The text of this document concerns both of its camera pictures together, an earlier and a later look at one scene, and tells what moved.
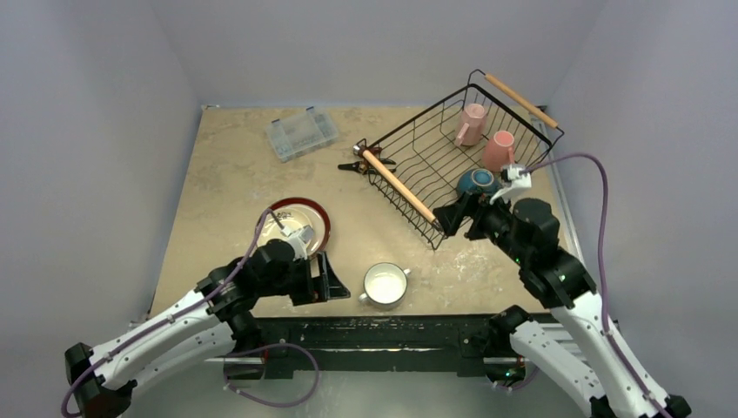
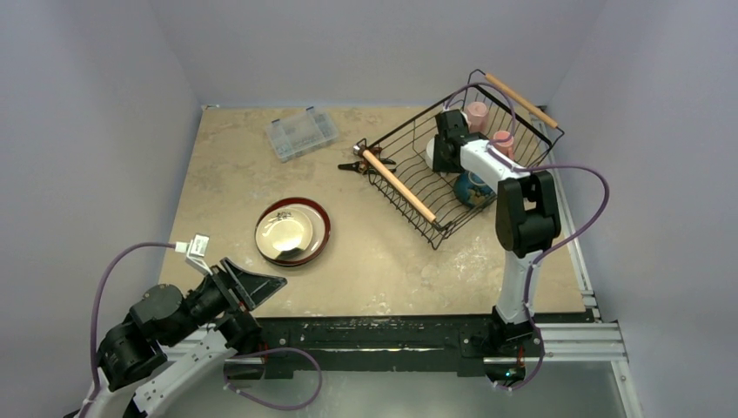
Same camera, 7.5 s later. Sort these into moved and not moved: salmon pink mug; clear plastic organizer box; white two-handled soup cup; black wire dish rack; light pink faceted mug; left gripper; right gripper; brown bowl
Moved: right gripper; left gripper; white two-handled soup cup
Not moved: salmon pink mug; light pink faceted mug; black wire dish rack; clear plastic organizer box; brown bowl
